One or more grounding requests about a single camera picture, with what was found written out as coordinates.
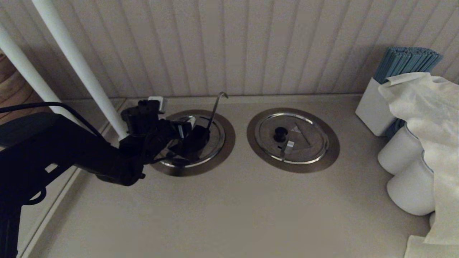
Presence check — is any steel lid with black knob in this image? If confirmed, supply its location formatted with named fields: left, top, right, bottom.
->
left=255, top=113, right=330, bottom=165

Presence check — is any bundle of blue straws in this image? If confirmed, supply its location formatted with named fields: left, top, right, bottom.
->
left=373, top=46, right=443, bottom=85

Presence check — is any white folded napkin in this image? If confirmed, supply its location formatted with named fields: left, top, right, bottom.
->
left=404, top=235, right=459, bottom=258

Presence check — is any plain white pole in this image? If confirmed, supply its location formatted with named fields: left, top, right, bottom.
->
left=0, top=25, right=83, bottom=126

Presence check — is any round wooden table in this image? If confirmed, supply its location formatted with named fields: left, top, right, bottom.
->
left=0, top=50, right=47, bottom=124

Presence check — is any white cloth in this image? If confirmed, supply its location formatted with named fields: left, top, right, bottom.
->
left=378, top=72, right=459, bottom=246

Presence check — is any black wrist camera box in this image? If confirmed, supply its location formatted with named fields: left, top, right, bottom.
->
left=121, top=96, right=166, bottom=135

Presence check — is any white square holder box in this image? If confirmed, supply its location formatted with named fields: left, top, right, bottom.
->
left=355, top=77, right=398, bottom=137

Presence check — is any hinged steel pot lid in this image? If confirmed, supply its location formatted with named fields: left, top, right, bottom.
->
left=158, top=115, right=226, bottom=168

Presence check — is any white cylindrical jar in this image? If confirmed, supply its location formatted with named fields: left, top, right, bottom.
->
left=387, top=154, right=436, bottom=216
left=377, top=125, right=425, bottom=175

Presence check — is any white pole with round foot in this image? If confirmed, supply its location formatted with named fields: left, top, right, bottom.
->
left=32, top=0, right=129, bottom=141

